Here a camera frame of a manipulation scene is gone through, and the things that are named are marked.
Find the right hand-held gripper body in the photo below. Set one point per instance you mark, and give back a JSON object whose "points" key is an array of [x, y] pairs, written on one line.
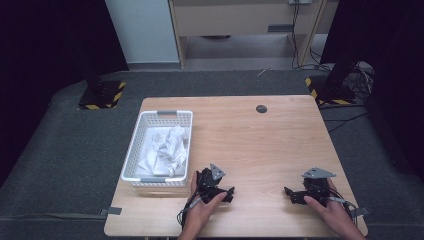
{"points": [[316, 188]]}

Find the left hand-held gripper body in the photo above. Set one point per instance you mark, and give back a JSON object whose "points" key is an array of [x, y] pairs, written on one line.
{"points": [[208, 185]]}

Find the white printed t-shirt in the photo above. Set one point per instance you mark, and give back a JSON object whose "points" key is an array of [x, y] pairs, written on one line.
{"points": [[165, 151]]}

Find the white plastic basket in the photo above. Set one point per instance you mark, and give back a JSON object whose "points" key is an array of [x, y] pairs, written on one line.
{"points": [[133, 156]]}

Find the person's right hand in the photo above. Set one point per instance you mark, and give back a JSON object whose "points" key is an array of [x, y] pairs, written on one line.
{"points": [[333, 213]]}

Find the person's left hand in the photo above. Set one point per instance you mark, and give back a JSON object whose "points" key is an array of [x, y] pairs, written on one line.
{"points": [[200, 216]]}

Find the grey tape strip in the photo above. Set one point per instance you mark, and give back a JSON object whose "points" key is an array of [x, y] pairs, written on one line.
{"points": [[361, 211], [113, 211]]}

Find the round grey table grommet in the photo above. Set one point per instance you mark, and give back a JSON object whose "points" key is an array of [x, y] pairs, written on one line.
{"points": [[261, 108]]}

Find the black stand with striped base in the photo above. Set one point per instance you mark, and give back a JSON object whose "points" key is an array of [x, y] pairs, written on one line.
{"points": [[100, 95], [330, 93]]}

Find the small stick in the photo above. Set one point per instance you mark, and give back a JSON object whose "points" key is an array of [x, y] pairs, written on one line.
{"points": [[263, 72]]}

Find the black curtain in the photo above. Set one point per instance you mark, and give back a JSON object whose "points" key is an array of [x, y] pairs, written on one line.
{"points": [[33, 50], [393, 50]]}

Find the light wooden desk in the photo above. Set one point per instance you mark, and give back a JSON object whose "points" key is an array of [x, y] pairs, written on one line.
{"points": [[233, 20]]}

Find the white partition panel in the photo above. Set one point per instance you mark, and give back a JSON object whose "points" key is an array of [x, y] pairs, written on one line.
{"points": [[143, 30]]}

